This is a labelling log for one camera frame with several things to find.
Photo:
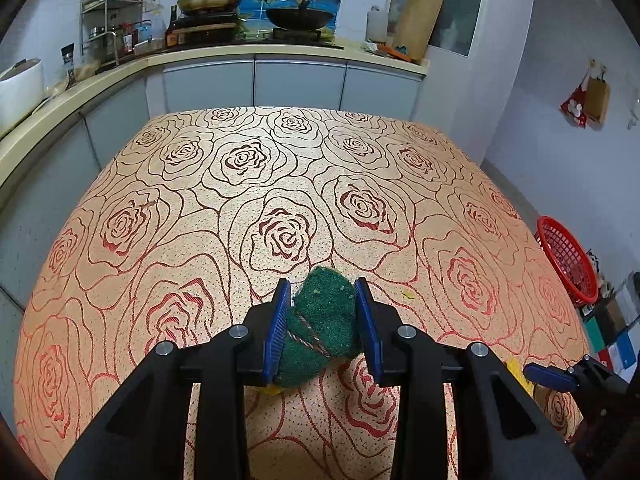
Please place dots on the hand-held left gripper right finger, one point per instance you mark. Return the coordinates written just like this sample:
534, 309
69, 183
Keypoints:
367, 330

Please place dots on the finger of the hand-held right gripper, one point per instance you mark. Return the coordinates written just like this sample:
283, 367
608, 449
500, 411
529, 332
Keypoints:
547, 376

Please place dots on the brown hanging paper bag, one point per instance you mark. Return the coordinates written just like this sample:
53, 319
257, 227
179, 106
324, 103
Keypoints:
597, 100

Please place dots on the black gas stove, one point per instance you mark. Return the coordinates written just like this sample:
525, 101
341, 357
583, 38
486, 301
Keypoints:
205, 30

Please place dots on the wooden cutting board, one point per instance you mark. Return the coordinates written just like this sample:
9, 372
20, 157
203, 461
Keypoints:
415, 25

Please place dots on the white plastic jug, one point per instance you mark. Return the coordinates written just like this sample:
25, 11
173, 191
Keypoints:
376, 25

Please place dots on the grey kitchen counter cabinets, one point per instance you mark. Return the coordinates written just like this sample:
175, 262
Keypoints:
295, 80

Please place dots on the metal spice rack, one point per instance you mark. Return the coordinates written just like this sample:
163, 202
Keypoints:
105, 10

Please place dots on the green scouring pad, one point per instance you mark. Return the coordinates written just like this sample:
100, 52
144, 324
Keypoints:
325, 310

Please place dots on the red plastic basket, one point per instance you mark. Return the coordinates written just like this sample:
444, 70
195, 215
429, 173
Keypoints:
565, 260

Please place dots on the rose pattern tablecloth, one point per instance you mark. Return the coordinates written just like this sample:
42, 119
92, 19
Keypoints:
200, 210

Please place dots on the pile of coloured boxes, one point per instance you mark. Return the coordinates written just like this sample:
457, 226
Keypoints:
620, 340

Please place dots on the white rice cooker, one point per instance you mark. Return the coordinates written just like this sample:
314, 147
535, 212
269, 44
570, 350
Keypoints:
20, 90

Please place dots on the dark sauce bottle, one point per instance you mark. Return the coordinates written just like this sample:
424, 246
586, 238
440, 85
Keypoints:
172, 30

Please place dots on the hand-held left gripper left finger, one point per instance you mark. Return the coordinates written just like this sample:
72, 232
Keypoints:
277, 330

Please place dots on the red hanging cloth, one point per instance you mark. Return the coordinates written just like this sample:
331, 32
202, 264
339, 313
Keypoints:
575, 107

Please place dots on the black wok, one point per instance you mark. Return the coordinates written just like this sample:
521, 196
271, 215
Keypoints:
300, 17

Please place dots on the frosted glass panel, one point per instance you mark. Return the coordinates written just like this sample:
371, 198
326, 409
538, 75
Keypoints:
450, 0

